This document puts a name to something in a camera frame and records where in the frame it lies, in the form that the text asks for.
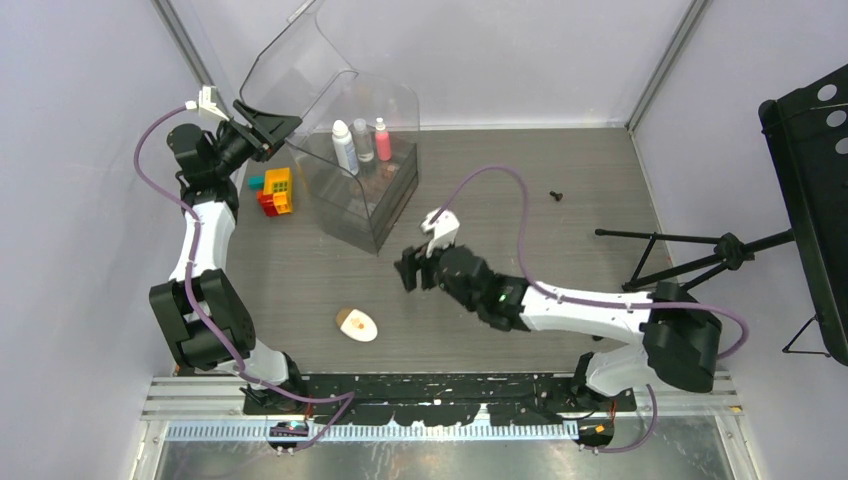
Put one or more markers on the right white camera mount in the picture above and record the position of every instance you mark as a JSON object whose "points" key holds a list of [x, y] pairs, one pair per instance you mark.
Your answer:
{"points": [[442, 227]]}

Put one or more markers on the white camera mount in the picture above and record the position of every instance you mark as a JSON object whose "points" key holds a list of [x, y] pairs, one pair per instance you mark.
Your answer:
{"points": [[442, 227], [205, 104]]}

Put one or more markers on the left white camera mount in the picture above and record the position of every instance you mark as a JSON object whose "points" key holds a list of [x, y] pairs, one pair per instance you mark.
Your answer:
{"points": [[205, 104]]}

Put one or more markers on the white oval compact case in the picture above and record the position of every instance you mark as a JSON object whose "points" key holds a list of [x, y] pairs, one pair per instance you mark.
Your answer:
{"points": [[356, 325]]}

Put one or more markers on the black tripod stand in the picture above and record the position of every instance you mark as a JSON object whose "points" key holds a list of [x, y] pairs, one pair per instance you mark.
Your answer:
{"points": [[729, 254]]}

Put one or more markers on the clear small bottle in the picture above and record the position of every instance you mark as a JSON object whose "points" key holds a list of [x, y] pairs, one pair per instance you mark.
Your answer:
{"points": [[362, 140]]}

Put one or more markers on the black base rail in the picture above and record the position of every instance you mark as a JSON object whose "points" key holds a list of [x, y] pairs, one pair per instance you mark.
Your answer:
{"points": [[510, 399]]}

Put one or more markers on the white cylindrical bottle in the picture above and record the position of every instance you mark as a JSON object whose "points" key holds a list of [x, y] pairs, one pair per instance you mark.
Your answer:
{"points": [[344, 148]]}

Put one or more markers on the clear acrylic drawer organizer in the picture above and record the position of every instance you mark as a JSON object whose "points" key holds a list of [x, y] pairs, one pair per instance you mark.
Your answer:
{"points": [[302, 72]]}

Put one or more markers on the black perforated panel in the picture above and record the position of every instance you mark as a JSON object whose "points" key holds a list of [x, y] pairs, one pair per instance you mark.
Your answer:
{"points": [[807, 143]]}

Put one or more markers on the eyeshadow palette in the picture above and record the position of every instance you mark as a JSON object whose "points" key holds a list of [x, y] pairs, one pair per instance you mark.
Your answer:
{"points": [[380, 178]]}

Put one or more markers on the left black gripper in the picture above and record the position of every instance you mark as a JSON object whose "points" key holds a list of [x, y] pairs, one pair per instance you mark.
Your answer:
{"points": [[268, 129]]}

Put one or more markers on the colourful toy block stack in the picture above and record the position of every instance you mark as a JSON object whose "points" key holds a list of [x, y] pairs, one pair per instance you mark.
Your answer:
{"points": [[273, 191]]}

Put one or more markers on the pink spray bottle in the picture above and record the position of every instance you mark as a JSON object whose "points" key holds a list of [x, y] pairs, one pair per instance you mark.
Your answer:
{"points": [[382, 140]]}

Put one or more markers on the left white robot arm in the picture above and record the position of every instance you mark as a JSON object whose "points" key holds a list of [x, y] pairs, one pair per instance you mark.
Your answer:
{"points": [[204, 322]]}

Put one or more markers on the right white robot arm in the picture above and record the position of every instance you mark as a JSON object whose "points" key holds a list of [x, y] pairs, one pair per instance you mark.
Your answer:
{"points": [[663, 341]]}

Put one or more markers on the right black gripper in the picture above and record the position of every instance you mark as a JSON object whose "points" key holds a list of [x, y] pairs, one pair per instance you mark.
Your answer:
{"points": [[408, 268]]}

